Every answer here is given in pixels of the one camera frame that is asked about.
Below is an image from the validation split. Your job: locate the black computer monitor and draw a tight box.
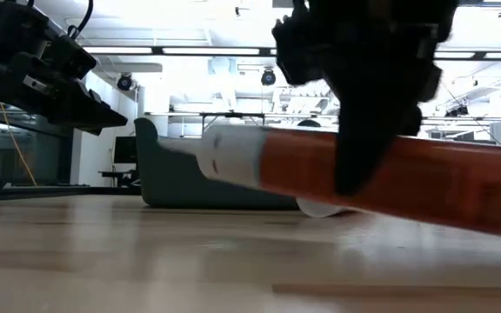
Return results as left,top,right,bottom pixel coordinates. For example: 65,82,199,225
113,136,138,165

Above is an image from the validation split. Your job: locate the black background desk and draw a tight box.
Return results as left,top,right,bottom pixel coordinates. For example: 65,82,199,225
97,170,141,188

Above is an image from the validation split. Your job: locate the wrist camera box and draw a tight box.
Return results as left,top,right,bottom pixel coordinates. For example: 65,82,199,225
50,32,97,82
271,3,334,86

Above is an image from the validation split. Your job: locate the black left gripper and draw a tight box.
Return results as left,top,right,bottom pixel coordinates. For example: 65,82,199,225
0,54,129,137

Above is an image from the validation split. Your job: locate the yellow cable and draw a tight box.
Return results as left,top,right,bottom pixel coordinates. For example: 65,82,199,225
0,0,38,187

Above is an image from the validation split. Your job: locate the orange sealant tube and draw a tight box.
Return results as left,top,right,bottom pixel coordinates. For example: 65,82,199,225
296,197,351,219
158,124,501,243

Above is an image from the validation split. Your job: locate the black aluminium table frame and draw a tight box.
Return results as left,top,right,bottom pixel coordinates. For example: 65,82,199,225
0,161,143,208

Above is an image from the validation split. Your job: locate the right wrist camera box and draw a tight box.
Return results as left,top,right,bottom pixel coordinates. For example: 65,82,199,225
271,3,334,86

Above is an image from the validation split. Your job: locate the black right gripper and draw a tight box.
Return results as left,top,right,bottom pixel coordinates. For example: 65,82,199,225
315,0,458,196

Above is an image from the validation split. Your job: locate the black ceiling spotlight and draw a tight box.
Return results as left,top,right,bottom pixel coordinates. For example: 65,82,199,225
444,103,470,117
117,72,135,92
260,67,277,87

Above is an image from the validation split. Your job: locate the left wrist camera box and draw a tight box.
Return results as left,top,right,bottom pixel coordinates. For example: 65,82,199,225
50,32,97,82

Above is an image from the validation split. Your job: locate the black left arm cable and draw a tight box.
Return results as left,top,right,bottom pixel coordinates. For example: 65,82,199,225
66,0,95,40

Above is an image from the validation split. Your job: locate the teal plastic bin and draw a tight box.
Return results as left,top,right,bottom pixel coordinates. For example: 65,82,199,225
134,117,321,211

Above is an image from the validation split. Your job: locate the long ceiling light bar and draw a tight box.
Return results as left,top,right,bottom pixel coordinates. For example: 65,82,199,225
83,44,501,61

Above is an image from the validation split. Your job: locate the black background table frame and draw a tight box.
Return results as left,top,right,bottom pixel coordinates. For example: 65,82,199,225
200,111,265,131

